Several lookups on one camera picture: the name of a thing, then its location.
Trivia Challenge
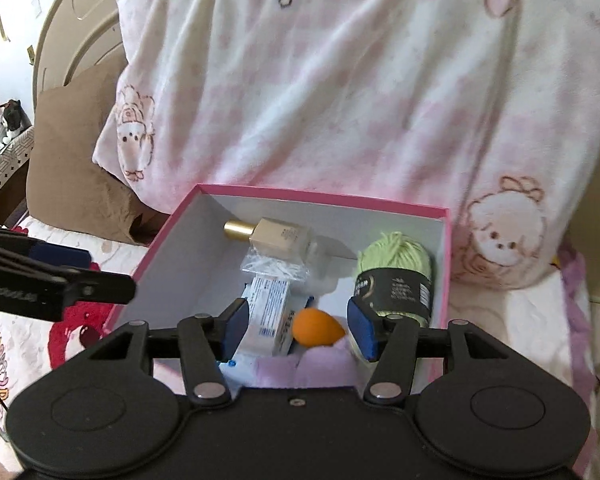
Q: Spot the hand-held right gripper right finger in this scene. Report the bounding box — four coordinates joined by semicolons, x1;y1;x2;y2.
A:
346;296;511;404

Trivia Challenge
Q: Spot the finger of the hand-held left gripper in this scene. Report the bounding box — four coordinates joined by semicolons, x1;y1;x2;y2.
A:
0;225;93;275
55;267;137;307

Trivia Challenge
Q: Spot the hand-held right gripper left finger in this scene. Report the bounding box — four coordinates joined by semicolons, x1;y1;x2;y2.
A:
77;297;251;406

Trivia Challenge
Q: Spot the white blue-print packet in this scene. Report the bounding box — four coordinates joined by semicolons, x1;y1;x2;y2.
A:
239;277;303;359

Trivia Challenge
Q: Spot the blue wet wipes pack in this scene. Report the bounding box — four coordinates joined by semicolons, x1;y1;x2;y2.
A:
219;355;262;392

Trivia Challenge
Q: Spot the orange makeup sponge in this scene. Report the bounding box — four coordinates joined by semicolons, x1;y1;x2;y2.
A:
292;308;347;349

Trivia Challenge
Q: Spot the purple plush toy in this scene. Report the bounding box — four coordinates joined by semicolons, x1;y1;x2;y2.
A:
252;341;370;391

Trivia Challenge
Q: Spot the clear floss pick box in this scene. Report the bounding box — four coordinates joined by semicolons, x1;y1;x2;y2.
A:
240;250;312;282

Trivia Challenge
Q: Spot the green yarn skein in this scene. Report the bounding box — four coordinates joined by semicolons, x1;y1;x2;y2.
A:
351;231;434;356

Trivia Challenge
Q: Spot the pink cardboard box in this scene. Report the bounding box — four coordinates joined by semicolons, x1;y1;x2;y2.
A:
102;183;453;397

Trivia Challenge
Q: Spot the beige foundation bottle gold cap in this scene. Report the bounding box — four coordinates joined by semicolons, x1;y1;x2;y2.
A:
223;217;316;262

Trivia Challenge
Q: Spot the red bear print blanket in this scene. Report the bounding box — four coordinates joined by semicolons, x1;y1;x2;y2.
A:
0;210;597;463

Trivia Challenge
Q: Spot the brown pillow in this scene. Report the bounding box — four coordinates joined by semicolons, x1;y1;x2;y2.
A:
26;62;157;247

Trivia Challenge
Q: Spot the nightstand with patterned cloth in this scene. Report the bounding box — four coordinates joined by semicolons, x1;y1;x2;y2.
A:
0;112;37;213

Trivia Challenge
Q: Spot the black white plush cat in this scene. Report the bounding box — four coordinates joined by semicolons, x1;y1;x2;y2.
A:
0;99;26;137

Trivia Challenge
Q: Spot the purple frilled cloth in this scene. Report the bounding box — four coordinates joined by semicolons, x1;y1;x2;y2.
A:
554;249;594;363

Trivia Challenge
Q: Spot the beige bed headboard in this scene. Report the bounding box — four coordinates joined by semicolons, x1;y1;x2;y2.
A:
32;0;147;97

